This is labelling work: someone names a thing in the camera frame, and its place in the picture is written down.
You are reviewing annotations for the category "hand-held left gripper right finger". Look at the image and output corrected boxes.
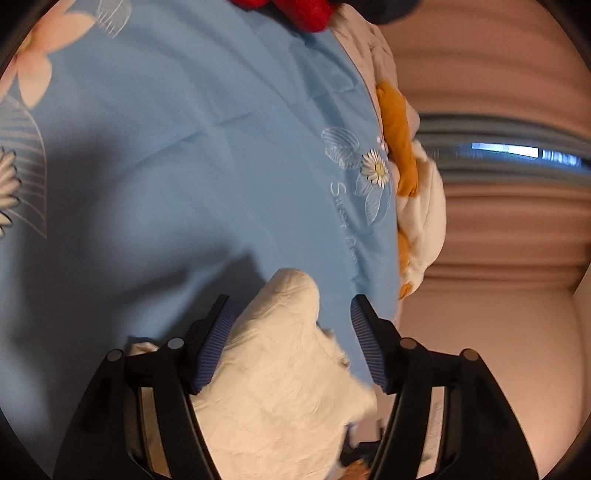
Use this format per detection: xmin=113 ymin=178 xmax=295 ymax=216
xmin=350 ymin=294 xmax=540 ymax=480

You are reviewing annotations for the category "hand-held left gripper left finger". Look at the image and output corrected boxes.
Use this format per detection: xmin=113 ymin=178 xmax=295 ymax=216
xmin=53 ymin=294 xmax=238 ymax=480

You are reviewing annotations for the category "white quilted jacket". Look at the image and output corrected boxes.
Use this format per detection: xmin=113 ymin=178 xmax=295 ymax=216
xmin=127 ymin=268 xmax=379 ymax=480

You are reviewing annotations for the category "white and orange goose plush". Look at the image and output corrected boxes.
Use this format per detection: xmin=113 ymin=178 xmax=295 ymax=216
xmin=376 ymin=80 xmax=448 ymax=301

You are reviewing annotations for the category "teal curtain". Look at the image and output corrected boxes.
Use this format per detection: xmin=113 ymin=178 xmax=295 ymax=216
xmin=416 ymin=113 xmax=591 ymax=185

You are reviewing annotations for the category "blue floral blanket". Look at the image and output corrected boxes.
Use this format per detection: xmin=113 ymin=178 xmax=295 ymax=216
xmin=0 ymin=0 xmax=402 ymax=480

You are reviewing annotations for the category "lilac grey bed sheet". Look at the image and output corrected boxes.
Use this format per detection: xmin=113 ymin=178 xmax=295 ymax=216
xmin=332 ymin=4 xmax=398 ymax=116

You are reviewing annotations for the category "beige curtain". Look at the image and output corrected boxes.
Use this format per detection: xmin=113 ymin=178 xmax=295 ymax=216
xmin=383 ymin=0 xmax=591 ymax=291

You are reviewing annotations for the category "folded navy garment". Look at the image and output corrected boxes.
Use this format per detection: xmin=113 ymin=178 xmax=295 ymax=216
xmin=365 ymin=0 xmax=421 ymax=24

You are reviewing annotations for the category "folded red quilted jacket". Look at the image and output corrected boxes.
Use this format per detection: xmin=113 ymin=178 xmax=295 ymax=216
xmin=231 ymin=0 xmax=335 ymax=32

